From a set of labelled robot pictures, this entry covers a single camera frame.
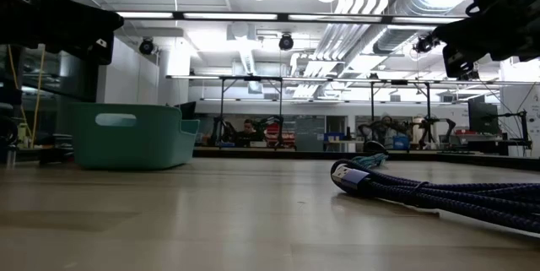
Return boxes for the red storage boxes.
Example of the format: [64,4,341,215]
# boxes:
[264,122,297,148]

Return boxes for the teal braided USB cable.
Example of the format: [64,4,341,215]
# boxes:
[352,152,390,170]

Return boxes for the black aluminium table frame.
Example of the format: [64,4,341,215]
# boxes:
[192,146,540,171]

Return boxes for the black computer monitor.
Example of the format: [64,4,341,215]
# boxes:
[467,100,500,135]

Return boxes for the black monitor stand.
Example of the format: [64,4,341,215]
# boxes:
[484,109,532,158]

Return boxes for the silver metal cylinder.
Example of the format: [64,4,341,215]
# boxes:
[4,144,18,170]

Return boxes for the teal plastic bin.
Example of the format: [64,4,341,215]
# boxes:
[69,101,201,171]

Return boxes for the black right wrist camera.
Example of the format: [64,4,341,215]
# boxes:
[441,44,480,80]

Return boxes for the black overhead light beam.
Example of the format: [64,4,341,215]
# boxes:
[116,10,467,25]

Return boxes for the person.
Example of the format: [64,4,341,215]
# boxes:
[376,114,397,145]
[238,117,259,148]

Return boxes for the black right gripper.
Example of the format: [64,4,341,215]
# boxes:
[432,4,540,63]

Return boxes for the blue storage bin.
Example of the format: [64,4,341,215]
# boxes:
[391,134,412,151]

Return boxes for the pale plastic bottle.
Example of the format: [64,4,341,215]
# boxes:
[16,122,30,148]

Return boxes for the dark blue braided USB cable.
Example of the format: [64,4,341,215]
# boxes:
[330,159,540,235]

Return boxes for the silver ventilation duct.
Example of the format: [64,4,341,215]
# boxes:
[373,0,469,56]

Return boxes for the black ceiling spot lamp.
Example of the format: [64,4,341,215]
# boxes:
[278,32,295,51]
[414,34,440,55]
[138,37,155,57]

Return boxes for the black background station frame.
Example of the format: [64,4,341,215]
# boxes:
[218,75,284,150]
[370,79,433,150]

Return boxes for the black dome object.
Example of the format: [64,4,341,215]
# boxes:
[363,139,390,156]

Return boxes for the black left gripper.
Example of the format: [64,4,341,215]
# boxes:
[41,7,125,52]

